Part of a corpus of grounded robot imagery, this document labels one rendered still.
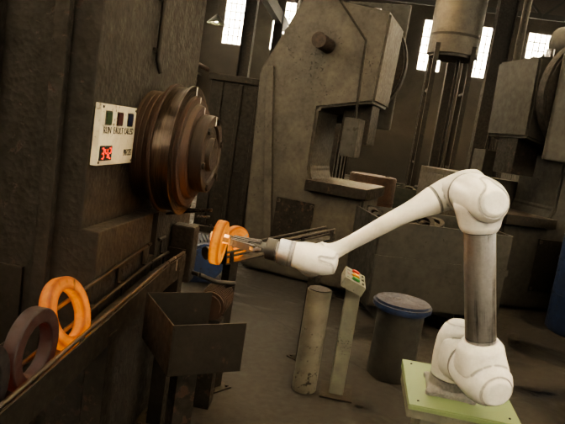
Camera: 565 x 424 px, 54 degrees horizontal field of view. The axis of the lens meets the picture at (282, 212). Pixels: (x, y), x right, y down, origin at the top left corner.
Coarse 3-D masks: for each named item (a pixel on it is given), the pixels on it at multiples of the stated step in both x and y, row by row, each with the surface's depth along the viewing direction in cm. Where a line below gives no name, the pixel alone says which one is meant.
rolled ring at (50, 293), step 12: (48, 288) 137; (60, 288) 139; (72, 288) 144; (48, 300) 134; (72, 300) 148; (84, 300) 148; (84, 312) 148; (84, 324) 146; (60, 336) 135; (72, 336) 141; (60, 348) 137
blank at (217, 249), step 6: (222, 222) 191; (228, 222) 195; (216, 228) 189; (222, 228) 189; (228, 228) 197; (216, 234) 187; (222, 234) 188; (228, 234) 199; (210, 240) 187; (216, 240) 187; (222, 240) 191; (210, 246) 187; (216, 246) 187; (222, 246) 197; (210, 252) 188; (216, 252) 187; (222, 252) 196; (210, 258) 189; (216, 258) 189; (222, 258) 198; (216, 264) 193
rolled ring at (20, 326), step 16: (16, 320) 117; (32, 320) 118; (48, 320) 125; (16, 336) 115; (48, 336) 128; (16, 352) 114; (48, 352) 128; (16, 368) 114; (32, 368) 125; (48, 368) 129; (16, 384) 116
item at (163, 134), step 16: (176, 96) 190; (192, 96) 197; (160, 112) 185; (176, 112) 184; (160, 128) 184; (176, 128) 185; (160, 144) 183; (160, 160) 184; (160, 176) 186; (160, 192) 190; (160, 208) 202; (176, 208) 200
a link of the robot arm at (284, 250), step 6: (282, 240) 190; (288, 240) 191; (282, 246) 188; (288, 246) 188; (276, 252) 189; (282, 252) 188; (288, 252) 188; (276, 258) 189; (282, 258) 188; (288, 258) 188; (282, 264) 191; (288, 264) 189
